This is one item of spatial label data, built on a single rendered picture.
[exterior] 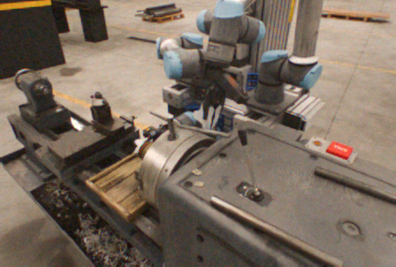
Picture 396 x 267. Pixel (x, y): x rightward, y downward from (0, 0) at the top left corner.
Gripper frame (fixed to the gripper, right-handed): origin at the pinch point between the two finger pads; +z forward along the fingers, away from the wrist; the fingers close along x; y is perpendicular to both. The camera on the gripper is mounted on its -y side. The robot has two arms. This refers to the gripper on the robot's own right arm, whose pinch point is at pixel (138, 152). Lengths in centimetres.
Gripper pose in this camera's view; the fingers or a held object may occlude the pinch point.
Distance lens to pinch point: 112.2
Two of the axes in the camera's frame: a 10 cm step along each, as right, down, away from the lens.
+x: 0.0, -8.6, -5.2
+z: -6.4, 4.0, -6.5
